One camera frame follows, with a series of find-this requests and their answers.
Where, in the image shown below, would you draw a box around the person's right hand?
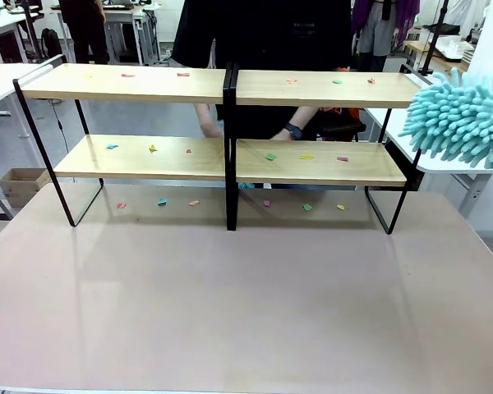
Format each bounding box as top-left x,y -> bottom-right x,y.
200,121 -> 225,139

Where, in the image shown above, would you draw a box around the teal chenille duster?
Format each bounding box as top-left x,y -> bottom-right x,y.
397,67 -> 493,172

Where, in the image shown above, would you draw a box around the person's right forearm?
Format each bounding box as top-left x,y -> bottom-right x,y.
194,103 -> 214,126

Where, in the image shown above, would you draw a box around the person's left forearm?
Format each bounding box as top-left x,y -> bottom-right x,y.
288,105 -> 318,135

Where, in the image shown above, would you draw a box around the black chair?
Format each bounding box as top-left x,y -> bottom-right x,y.
314,120 -> 367,143

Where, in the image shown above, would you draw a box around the orange bag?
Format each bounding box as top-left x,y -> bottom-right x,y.
316,106 -> 362,125

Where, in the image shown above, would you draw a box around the two-tier wooden shelf rack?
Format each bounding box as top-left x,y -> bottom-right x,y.
12,54 -> 236,231

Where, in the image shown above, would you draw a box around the person in black shirt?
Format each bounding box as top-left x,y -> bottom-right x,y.
171,0 -> 353,141

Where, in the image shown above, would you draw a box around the white side table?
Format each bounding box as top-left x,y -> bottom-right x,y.
364,70 -> 493,218

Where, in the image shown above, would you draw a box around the grey metal desk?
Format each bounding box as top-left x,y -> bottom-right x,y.
48,2 -> 162,66

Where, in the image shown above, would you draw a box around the grey hanging garment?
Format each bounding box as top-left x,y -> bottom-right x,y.
357,11 -> 400,57

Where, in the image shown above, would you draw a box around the wooden background table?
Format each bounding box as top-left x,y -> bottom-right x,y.
402,39 -> 470,71

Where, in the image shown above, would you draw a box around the standing person in black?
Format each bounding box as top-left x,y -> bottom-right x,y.
58,0 -> 108,65

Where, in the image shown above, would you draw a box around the purple hanging garment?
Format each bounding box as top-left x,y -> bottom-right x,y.
350,0 -> 421,47

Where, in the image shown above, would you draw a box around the black stand pole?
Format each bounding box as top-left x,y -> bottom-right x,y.
419,0 -> 451,77

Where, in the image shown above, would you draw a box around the black backpack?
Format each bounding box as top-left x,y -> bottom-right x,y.
39,27 -> 63,61

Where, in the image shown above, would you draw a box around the white stacked items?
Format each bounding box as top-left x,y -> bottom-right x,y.
434,34 -> 476,61

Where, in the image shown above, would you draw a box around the cardboard box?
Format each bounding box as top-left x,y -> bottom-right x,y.
0,167 -> 51,208

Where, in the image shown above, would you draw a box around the white desk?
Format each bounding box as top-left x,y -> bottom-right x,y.
0,62 -> 50,140

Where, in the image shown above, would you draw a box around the wooden shelf unit black frame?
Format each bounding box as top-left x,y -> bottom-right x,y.
223,62 -> 433,236

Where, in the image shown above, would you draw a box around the black floor cable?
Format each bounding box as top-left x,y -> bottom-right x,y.
53,97 -> 71,153

